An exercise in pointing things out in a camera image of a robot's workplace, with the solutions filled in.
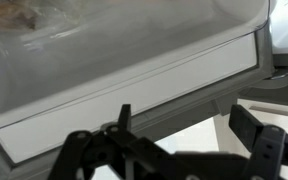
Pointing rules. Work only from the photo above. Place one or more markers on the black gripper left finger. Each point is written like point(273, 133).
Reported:
point(79, 146)

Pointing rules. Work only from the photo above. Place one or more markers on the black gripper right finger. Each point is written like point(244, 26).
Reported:
point(267, 150)

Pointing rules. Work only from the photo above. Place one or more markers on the stainless refrigerator door with bins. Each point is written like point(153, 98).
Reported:
point(134, 93)

